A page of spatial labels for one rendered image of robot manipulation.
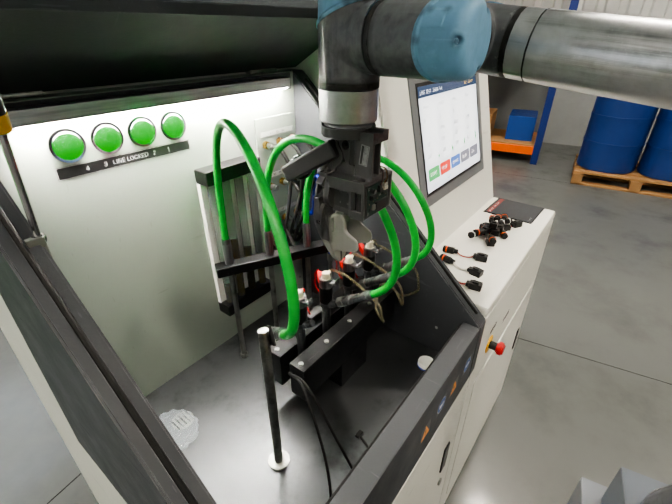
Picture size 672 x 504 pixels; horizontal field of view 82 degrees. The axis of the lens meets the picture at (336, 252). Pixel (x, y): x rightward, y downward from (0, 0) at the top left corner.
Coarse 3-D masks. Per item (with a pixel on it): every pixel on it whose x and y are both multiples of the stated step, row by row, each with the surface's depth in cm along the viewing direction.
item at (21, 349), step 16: (160, 80) 72; (176, 80) 74; (0, 304) 68; (0, 320) 80; (16, 336) 73; (16, 352) 87; (32, 368) 79; (32, 384) 96; (48, 400) 86; (64, 416) 77; (64, 432) 94; (80, 448) 84; (80, 464) 104; (96, 480) 92; (96, 496) 116
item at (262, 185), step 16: (224, 128) 58; (240, 144) 49; (256, 160) 48; (256, 176) 47; (224, 208) 76; (272, 208) 45; (224, 224) 78; (272, 224) 45; (224, 240) 79; (288, 256) 45; (288, 272) 45; (288, 288) 46; (288, 304) 47; (288, 336) 51
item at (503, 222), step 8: (496, 216) 123; (504, 216) 125; (480, 224) 124; (488, 224) 123; (496, 224) 115; (504, 224) 122; (512, 224) 124; (520, 224) 125; (472, 232) 114; (480, 232) 115; (488, 232) 118; (496, 232) 115; (504, 232) 118; (488, 240) 114; (496, 240) 111
